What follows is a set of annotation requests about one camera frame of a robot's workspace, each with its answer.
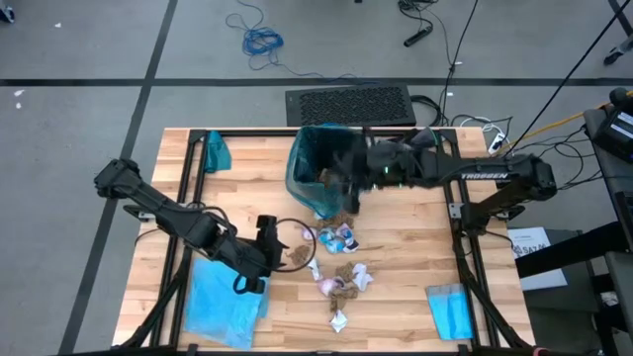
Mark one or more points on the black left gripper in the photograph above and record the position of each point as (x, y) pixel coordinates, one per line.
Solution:
(254, 257)

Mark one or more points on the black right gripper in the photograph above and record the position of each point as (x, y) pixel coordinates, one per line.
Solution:
(393, 165)

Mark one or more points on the brown paper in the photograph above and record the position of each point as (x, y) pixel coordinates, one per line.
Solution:
(336, 221)
(345, 272)
(342, 298)
(299, 254)

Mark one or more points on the small pale plastic wad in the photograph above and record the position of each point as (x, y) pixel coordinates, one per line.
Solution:
(309, 233)

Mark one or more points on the teal plastic bin liner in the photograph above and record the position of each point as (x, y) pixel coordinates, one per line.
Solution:
(309, 158)

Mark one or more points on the blue wad with brown piece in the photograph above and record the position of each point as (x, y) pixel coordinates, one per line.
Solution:
(327, 237)

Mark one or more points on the blue white plastic wad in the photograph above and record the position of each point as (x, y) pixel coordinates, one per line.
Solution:
(336, 246)

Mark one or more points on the pink plastic wad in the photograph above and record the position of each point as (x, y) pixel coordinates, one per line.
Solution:
(330, 287)

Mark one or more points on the white black wrapper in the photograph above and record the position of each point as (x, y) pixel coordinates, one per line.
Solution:
(352, 244)

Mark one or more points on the small blue bag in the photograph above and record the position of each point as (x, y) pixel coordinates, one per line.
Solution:
(450, 311)

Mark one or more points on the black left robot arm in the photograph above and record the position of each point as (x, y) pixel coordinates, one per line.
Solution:
(163, 207)

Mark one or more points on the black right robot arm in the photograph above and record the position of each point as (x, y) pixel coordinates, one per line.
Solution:
(489, 175)

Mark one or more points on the large flat blue bag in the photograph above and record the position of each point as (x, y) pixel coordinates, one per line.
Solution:
(217, 306)

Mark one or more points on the small crumpled teal bag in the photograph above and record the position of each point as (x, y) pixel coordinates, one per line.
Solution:
(217, 153)

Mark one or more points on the black perforated metal panel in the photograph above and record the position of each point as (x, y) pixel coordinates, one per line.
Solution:
(356, 101)

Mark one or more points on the white power strip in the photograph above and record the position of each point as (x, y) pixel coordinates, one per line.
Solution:
(496, 143)

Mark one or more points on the black power strip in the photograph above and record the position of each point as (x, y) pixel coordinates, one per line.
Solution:
(418, 36)

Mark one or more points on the white printed paper sign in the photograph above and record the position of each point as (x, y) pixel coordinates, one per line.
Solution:
(534, 257)

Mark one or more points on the black equipment cart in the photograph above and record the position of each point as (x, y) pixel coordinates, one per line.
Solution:
(613, 207)

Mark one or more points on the black electronic device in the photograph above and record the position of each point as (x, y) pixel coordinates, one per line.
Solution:
(615, 133)

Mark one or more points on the black chair base leg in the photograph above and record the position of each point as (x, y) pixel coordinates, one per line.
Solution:
(618, 52)

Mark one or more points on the dark blue floor object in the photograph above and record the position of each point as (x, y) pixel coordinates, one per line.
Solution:
(6, 15)

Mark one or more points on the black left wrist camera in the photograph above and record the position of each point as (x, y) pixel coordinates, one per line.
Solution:
(267, 228)

